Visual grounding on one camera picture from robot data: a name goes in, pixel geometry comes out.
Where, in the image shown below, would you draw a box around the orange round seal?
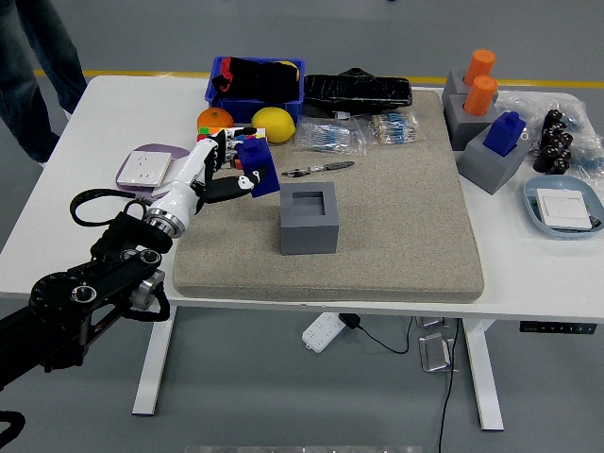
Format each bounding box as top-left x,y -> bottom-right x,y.
462,75 -> 498,117
464,48 -> 496,87

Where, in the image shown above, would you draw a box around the blue square seal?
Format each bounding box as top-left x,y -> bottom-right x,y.
234,139 -> 280,198
483,110 -> 527,158

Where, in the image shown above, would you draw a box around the colourful puzzle cube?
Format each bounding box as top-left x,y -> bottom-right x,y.
196,125 -> 228,145
229,126 -> 269,171

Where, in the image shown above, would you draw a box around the clear bag of brown resistors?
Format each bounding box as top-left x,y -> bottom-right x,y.
366,111 -> 421,146

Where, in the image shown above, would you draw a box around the yellow lemon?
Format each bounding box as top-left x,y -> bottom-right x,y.
251,106 -> 297,144

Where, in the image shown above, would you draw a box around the black table control panel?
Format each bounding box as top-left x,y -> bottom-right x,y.
519,320 -> 598,334

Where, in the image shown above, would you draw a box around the white wall socket panel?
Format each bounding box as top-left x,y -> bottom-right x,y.
116,150 -> 174,189

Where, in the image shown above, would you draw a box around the black plastic-wrapped keyboard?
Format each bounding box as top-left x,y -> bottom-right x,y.
301,74 -> 414,119

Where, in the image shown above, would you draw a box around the orange fruit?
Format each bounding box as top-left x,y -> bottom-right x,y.
196,107 -> 236,131

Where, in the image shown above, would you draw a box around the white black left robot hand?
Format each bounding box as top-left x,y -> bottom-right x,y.
146,126 -> 265,223

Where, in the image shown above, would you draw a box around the grey round-slot seal holder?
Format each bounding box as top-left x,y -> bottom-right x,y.
442,69 -> 499,103
442,92 -> 509,152

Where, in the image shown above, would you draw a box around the purple dish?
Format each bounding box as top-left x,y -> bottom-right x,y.
115,143 -> 193,204

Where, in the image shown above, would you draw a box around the blue plastic bin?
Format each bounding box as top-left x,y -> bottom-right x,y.
204,56 -> 307,125

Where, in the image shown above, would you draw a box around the light blue dish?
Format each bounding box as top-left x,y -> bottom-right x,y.
522,176 -> 604,241

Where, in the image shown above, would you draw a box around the black plug with cord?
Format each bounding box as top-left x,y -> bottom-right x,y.
338,312 -> 414,355

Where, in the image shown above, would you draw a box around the black red cloth gloves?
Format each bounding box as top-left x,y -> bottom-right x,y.
210,56 -> 301,103

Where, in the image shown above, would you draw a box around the yellow item in bin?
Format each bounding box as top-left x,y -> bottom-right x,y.
277,59 -> 302,81

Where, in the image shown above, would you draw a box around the white table leg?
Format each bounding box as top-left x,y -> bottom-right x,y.
461,318 -> 505,431
131,304 -> 178,416

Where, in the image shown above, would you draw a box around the clear bag of small parts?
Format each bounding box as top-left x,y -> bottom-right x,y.
495,90 -> 584,138
563,101 -> 604,180

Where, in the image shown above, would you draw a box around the clear bag of blue resistors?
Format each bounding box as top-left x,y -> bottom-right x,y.
294,116 -> 369,157

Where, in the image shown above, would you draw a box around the grey square-slot seal holder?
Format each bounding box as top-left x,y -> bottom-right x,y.
456,126 -> 532,195
278,181 -> 341,256

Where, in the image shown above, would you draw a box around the grey-brown table mat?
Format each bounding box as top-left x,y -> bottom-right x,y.
171,89 -> 486,303

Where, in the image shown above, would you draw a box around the white power strip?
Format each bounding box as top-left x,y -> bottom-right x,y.
301,311 -> 344,354

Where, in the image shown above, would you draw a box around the person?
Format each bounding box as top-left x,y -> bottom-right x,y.
0,0 -> 89,164

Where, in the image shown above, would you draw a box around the black floor cable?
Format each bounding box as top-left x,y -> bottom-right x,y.
437,319 -> 461,453

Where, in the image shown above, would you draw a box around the black silver pen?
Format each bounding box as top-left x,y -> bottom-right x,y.
281,160 -> 356,178

